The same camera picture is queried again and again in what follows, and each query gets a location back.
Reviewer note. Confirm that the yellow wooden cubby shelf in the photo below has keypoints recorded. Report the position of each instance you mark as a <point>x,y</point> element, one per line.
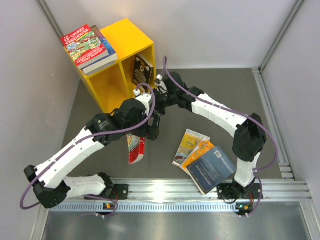
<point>111,86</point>

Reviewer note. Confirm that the yellow blue brideshead revisited book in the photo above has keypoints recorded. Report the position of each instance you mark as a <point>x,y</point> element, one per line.
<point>189,142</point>

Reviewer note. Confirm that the aluminium mounting rail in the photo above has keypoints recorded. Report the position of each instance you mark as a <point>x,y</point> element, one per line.
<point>185,190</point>

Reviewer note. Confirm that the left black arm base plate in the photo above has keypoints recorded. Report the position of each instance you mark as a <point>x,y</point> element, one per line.
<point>118,192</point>

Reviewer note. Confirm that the green cover paperback book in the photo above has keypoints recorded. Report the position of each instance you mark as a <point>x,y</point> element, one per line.
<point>136,148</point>

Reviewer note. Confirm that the perforated metal cable tray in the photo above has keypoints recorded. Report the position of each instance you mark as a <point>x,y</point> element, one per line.
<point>147,207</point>

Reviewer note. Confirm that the blue orange gradient cover book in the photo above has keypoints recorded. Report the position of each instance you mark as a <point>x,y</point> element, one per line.
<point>105,59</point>

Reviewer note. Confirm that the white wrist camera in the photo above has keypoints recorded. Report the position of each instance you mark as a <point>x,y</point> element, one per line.
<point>145,98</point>
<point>160,84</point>

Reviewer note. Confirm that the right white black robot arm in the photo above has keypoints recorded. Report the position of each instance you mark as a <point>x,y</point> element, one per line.
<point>248,132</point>

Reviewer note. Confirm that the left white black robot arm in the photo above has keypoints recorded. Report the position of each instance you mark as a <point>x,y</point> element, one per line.
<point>50,181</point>

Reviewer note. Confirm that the dark blue nineteen eighty-four book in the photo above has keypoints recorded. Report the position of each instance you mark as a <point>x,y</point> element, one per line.
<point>211,169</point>

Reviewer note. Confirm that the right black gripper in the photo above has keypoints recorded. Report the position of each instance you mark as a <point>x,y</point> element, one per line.
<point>158,108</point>

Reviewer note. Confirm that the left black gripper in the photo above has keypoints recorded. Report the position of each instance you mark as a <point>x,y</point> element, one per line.
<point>150,132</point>

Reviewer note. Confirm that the red 13-storey treehouse book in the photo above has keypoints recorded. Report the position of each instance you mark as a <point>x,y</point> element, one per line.
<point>82,46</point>

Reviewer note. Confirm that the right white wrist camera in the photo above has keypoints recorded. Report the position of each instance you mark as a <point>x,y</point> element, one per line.
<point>160,84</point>

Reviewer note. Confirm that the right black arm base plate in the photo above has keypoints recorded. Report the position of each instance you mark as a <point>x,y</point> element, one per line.
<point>230,191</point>

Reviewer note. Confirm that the yellow blue 169-storey treehouse book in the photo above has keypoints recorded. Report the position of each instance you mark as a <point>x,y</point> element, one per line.
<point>142,70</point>

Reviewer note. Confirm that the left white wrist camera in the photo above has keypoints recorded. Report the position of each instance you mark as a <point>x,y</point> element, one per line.
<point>145,98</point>

